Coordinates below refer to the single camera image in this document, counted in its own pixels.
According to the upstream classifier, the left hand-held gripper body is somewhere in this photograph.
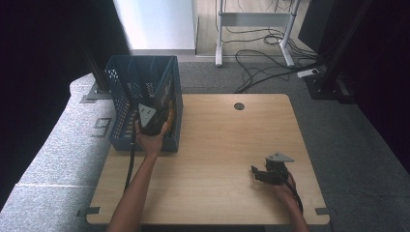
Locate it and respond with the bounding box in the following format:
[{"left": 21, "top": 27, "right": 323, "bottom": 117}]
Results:
[{"left": 136, "top": 102, "right": 171, "bottom": 136}]

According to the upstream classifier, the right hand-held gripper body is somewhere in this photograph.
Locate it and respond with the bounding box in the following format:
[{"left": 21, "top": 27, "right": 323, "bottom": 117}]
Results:
[{"left": 264, "top": 152, "right": 296, "bottom": 187}]

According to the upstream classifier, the colourful children's picture book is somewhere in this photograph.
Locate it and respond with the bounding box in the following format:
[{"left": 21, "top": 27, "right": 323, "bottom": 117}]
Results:
[{"left": 154, "top": 59, "right": 178, "bottom": 133}]

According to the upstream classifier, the blue plastic file rack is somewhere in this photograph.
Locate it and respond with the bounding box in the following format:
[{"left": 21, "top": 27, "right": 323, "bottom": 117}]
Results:
[{"left": 104, "top": 54, "right": 184, "bottom": 153}]

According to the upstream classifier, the person's right hand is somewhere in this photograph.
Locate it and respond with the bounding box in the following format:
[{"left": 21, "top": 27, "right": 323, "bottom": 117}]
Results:
[{"left": 273, "top": 173, "right": 297, "bottom": 203}]

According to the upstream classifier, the person's left hand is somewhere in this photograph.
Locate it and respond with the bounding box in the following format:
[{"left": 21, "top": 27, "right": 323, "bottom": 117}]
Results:
[{"left": 133, "top": 121, "right": 171, "bottom": 158}]

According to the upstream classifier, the black stand on grey plate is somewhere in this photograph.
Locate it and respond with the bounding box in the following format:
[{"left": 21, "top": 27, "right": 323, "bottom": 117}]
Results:
[{"left": 79, "top": 42, "right": 113, "bottom": 104}]

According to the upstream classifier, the white panel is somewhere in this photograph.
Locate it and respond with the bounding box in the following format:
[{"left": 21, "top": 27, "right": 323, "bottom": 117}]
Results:
[{"left": 112, "top": 0, "right": 198, "bottom": 51}]

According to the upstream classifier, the black stand with square base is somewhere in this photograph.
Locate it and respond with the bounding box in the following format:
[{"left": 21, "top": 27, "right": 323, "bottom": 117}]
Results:
[{"left": 304, "top": 0, "right": 375, "bottom": 104}]

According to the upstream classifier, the white power strip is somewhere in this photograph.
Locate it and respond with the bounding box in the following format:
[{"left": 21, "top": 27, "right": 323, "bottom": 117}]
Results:
[{"left": 296, "top": 68, "right": 320, "bottom": 79}]

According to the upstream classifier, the black curtain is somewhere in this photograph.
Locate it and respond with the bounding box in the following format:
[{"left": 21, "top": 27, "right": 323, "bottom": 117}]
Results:
[
  {"left": 0, "top": 0, "right": 132, "bottom": 212},
  {"left": 298, "top": 0, "right": 410, "bottom": 175}
]

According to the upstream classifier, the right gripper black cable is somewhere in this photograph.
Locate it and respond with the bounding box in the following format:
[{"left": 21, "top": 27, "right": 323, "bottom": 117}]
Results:
[{"left": 282, "top": 169, "right": 305, "bottom": 216}]

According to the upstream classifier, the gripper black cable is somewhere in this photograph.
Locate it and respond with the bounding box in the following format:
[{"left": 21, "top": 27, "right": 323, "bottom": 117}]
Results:
[
  {"left": 282, "top": 169, "right": 305, "bottom": 216},
  {"left": 123, "top": 118, "right": 137, "bottom": 195}
]

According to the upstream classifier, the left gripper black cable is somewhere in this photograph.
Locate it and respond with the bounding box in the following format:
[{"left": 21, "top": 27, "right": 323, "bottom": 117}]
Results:
[{"left": 123, "top": 118, "right": 137, "bottom": 195}]

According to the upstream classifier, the tangle of black floor cables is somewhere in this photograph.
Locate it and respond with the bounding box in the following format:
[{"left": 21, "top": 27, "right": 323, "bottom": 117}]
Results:
[{"left": 221, "top": 0, "right": 323, "bottom": 95}]

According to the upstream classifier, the white metal desk frame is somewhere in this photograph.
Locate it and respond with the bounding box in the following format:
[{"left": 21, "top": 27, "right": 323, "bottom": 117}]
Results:
[{"left": 215, "top": 0, "right": 303, "bottom": 68}]

